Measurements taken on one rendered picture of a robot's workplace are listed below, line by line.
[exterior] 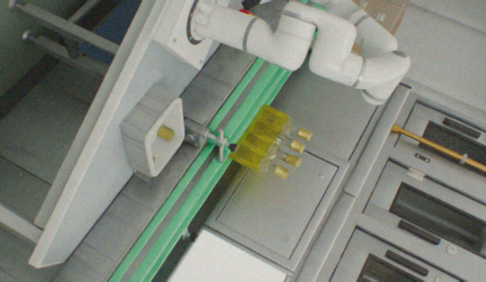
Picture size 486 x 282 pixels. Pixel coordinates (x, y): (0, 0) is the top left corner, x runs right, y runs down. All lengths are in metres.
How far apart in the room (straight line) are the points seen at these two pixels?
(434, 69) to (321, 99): 4.53
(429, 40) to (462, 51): 0.41
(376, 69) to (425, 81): 5.05
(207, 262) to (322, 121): 0.73
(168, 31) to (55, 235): 0.61
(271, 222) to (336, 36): 0.72
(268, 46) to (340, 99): 0.85
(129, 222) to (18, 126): 0.72
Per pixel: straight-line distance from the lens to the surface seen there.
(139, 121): 1.51
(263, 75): 1.86
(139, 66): 1.47
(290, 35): 1.40
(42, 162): 2.08
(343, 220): 1.91
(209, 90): 1.79
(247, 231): 1.84
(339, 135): 2.12
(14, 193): 2.05
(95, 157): 1.49
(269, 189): 1.92
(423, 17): 7.22
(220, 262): 1.79
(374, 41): 1.62
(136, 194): 1.70
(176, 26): 1.44
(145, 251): 1.65
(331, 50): 1.43
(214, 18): 1.48
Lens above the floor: 1.41
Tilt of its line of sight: 13 degrees down
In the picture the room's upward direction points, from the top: 116 degrees clockwise
